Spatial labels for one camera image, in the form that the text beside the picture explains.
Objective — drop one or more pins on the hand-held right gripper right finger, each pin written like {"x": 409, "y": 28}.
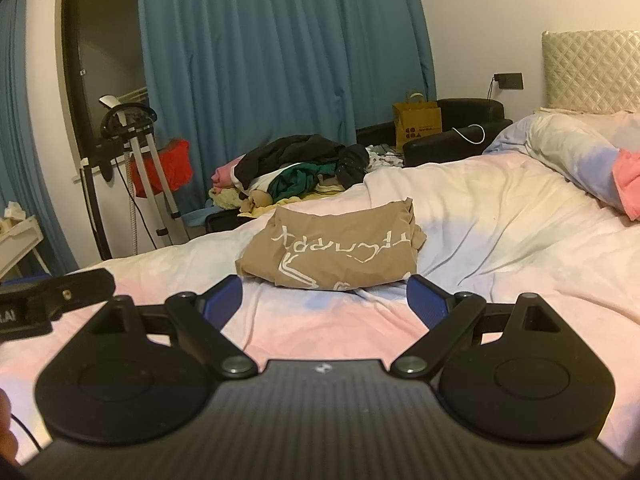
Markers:
{"x": 425, "y": 302}

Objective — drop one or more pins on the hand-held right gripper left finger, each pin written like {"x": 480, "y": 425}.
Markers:
{"x": 225, "y": 300}

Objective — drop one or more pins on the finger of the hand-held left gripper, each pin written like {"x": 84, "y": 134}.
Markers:
{"x": 32, "y": 277}
{"x": 75, "y": 287}

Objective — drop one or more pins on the beige printed hoodie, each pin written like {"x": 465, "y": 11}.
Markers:
{"x": 340, "y": 245}

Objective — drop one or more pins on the person's left hand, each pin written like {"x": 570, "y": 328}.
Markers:
{"x": 5, "y": 425}

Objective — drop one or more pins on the white dressing table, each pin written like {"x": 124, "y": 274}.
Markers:
{"x": 17, "y": 240}

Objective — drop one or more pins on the tissue box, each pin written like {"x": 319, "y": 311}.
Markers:
{"x": 14, "y": 212}

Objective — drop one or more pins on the blue cloth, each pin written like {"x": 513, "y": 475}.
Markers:
{"x": 195, "y": 217}

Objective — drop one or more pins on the yellow cloth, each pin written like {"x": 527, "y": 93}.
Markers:
{"x": 261, "y": 211}

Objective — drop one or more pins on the pastel bed blanket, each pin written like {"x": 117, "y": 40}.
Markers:
{"x": 500, "y": 240}

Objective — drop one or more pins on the pale green towel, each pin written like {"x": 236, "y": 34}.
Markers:
{"x": 227, "y": 199}

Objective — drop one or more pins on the tan cloth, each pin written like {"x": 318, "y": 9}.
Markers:
{"x": 257, "y": 200}

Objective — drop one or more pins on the pink cloth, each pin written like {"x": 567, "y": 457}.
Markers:
{"x": 222, "y": 175}

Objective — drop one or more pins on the green cloth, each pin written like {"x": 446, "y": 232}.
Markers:
{"x": 292, "y": 182}

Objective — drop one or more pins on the narrow blue curtain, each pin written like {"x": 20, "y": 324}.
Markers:
{"x": 25, "y": 135}

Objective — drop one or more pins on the red cloth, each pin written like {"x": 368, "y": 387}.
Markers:
{"x": 172, "y": 165}

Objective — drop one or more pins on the grey white patterned cloth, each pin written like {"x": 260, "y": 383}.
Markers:
{"x": 385, "y": 156}

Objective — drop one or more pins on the dark patterned cloth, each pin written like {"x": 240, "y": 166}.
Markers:
{"x": 352, "y": 165}

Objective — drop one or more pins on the black cloth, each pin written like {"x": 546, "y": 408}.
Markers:
{"x": 295, "y": 152}

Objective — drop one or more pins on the yellow paper bag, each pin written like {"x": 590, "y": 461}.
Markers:
{"x": 417, "y": 125}

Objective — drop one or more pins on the black sofa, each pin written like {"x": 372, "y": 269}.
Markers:
{"x": 470, "y": 110}

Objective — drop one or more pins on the coral pink bedding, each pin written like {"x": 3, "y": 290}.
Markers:
{"x": 627, "y": 185}

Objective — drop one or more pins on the wide blue curtain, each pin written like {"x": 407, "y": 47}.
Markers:
{"x": 275, "y": 60}

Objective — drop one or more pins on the quilted cream headboard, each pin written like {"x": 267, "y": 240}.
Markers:
{"x": 590, "y": 70}

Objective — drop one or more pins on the dark wall socket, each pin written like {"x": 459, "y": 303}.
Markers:
{"x": 510, "y": 81}

